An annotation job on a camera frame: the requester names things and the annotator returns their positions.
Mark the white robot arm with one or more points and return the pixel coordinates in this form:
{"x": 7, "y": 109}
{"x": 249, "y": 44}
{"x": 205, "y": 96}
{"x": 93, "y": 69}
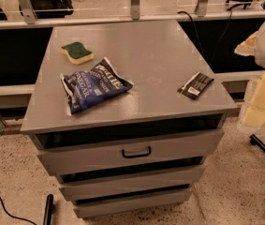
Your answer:
{"x": 252, "y": 113}

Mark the black rxbar chocolate bar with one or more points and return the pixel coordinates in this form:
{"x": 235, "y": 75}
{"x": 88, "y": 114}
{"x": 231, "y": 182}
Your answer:
{"x": 195, "y": 86}

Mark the grey drawer cabinet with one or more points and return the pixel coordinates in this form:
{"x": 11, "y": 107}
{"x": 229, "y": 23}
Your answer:
{"x": 158, "y": 57}

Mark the blue kettle chips bag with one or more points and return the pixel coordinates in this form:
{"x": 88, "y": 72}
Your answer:
{"x": 85, "y": 89}

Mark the top grey drawer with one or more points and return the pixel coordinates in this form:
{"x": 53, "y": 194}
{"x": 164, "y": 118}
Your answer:
{"x": 99, "y": 148}

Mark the grey drawer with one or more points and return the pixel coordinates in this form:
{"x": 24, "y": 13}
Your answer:
{"x": 99, "y": 148}
{"x": 132, "y": 201}
{"x": 90, "y": 187}

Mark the green yellow sponge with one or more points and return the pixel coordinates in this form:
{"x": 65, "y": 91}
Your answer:
{"x": 77, "y": 53}

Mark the middle grey drawer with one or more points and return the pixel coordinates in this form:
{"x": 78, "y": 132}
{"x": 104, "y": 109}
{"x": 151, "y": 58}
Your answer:
{"x": 90, "y": 187}

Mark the bottom grey drawer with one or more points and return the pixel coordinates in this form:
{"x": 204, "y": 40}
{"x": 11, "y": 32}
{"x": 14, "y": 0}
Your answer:
{"x": 132, "y": 201}

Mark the black chair behind glass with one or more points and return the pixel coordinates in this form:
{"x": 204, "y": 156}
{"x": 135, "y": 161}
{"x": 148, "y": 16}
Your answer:
{"x": 50, "y": 9}

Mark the black stand leg bottom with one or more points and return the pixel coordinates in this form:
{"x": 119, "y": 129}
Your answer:
{"x": 48, "y": 210}

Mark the black drawer handle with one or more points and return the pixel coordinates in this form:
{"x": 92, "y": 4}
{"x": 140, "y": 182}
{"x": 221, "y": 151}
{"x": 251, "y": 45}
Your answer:
{"x": 137, "y": 153}

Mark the grey metal bracket middle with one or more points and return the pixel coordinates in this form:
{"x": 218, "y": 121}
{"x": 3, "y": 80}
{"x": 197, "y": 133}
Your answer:
{"x": 135, "y": 9}

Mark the grey metal bracket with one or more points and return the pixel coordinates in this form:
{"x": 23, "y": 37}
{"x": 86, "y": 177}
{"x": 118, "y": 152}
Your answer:
{"x": 135, "y": 9}
{"x": 27, "y": 11}
{"x": 201, "y": 8}

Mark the grey metal bracket right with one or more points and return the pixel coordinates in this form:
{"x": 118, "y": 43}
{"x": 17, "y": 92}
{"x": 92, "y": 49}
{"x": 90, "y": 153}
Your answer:
{"x": 201, "y": 8}

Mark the grey metal bracket left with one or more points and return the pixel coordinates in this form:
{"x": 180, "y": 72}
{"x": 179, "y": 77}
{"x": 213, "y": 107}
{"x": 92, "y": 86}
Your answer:
{"x": 27, "y": 11}

